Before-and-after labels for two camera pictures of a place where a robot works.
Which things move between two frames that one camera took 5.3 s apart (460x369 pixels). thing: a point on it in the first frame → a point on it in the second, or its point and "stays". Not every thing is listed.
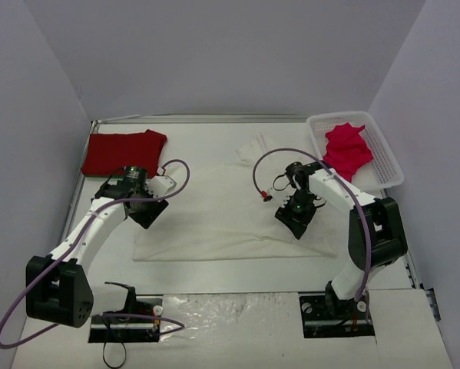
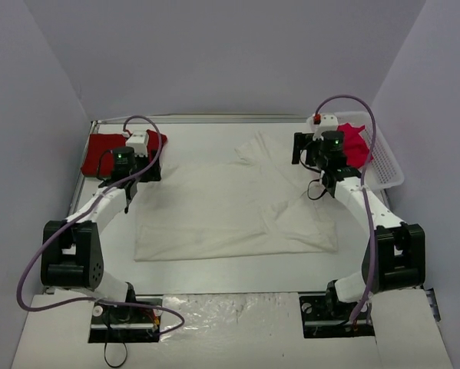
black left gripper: (149, 212) → (151, 171)
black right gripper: (296, 220) → (299, 144)
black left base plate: (130, 330) stays
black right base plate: (323, 317) stays
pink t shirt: (347, 150) stays
